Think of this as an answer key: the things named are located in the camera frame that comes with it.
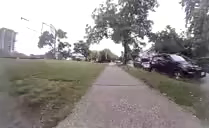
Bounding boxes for distant trees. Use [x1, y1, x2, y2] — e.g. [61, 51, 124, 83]
[90, 48, 120, 64]

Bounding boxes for small dark tree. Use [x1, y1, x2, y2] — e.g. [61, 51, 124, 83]
[72, 39, 92, 62]

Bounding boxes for dark car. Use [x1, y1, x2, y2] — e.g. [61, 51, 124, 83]
[133, 55, 152, 71]

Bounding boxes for grey concrete pavement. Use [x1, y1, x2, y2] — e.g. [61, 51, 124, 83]
[53, 63, 206, 128]

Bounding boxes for large tree with dark trunk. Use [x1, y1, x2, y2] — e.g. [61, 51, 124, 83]
[85, 0, 160, 66]

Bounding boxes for tree with sparse crown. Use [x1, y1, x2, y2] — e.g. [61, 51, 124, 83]
[37, 28, 73, 60]

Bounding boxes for wide grass field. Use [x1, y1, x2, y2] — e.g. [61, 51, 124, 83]
[0, 58, 108, 128]

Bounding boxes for grass strip beside road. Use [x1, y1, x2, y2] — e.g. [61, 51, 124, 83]
[120, 64, 209, 121]

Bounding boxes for black car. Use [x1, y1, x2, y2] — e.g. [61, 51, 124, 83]
[149, 53, 207, 80]

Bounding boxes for dense roadside trees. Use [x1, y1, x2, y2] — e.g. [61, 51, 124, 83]
[148, 0, 209, 59]

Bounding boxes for tall grey building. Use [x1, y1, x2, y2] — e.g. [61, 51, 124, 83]
[0, 27, 18, 54]

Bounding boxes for overhead wires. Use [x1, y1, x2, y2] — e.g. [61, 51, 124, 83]
[20, 16, 58, 34]

